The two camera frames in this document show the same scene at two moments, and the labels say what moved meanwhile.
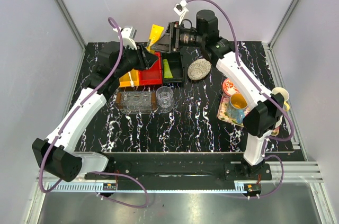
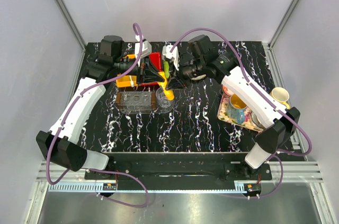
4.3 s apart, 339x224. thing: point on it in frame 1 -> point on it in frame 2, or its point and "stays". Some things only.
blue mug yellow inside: (238, 104) stays
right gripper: (170, 41) -> (174, 83)
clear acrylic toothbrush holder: (136, 101) stays
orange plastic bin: (124, 80) stays
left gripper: (145, 59) -> (144, 66)
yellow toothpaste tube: (156, 32) -> (169, 93)
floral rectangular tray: (224, 114) stays
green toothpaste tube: (167, 70) stays
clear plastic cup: (164, 95) stays
